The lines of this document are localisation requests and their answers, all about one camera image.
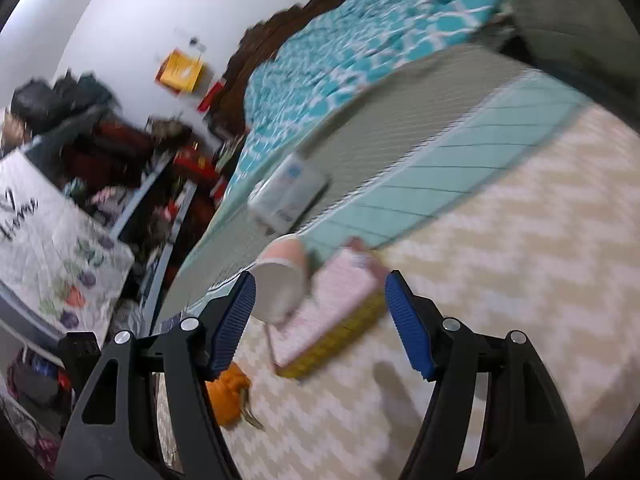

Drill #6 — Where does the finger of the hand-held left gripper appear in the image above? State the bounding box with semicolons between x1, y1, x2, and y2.
57;332;102;395

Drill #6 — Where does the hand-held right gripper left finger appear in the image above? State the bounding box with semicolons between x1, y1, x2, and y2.
52;270;258;480

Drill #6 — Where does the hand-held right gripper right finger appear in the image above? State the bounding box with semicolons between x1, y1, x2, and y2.
385;270;586;480

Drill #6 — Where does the white paper cup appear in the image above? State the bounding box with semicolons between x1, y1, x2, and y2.
250;235;313;326

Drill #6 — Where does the pink and yellow box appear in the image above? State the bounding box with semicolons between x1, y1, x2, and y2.
265;240;391;381

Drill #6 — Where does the white carton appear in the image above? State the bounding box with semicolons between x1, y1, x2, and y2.
247;152;331;233

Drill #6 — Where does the orange peel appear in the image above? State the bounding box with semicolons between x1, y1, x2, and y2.
205;362;266;431

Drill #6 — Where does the white printed cloth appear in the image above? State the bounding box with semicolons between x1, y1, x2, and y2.
0;150;136;346

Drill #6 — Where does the grey metal shelf rack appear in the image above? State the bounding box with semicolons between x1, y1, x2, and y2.
0;105;201;461

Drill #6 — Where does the red box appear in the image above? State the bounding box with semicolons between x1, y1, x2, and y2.
172;145;221;181

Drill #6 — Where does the brown handbag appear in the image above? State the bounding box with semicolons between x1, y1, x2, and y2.
147;117;193;150

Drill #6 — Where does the dark carved wooden headboard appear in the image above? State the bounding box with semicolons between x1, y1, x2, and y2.
207;0;351;136

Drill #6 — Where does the dark bag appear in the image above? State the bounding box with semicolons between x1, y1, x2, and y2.
10;72;115;131

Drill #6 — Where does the teal patterned quilt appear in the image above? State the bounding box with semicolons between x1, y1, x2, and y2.
215;0;506;211

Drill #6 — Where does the yellow and red wall calendar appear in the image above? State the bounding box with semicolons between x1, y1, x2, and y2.
154;47;226;113

